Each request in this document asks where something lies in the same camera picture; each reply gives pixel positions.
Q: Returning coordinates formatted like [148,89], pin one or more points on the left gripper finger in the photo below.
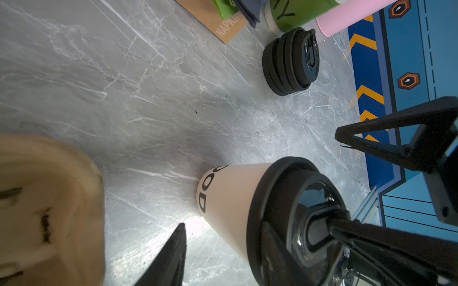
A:
[167,269]

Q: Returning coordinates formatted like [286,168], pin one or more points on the stack of paper cups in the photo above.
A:
[285,15]

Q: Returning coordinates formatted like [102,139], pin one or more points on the green napkin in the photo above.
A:
[226,8]

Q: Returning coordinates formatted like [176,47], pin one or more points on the dark grey napkin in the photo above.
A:
[251,9]

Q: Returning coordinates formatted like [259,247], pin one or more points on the stack of black lids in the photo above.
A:
[291,63]

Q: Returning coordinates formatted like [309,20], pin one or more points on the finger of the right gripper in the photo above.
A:
[416,138]
[403,258]

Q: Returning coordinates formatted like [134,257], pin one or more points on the beige pulp cup carrier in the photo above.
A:
[52,214]

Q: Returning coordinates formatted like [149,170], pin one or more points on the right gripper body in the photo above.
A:
[442,174]

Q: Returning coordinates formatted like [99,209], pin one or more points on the brown cardboard napkin holder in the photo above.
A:
[206,12]

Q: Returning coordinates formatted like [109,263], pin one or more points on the white takeout coffee cup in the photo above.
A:
[224,197]

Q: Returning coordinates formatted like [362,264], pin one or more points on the pink straw holder cup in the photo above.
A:
[347,14]

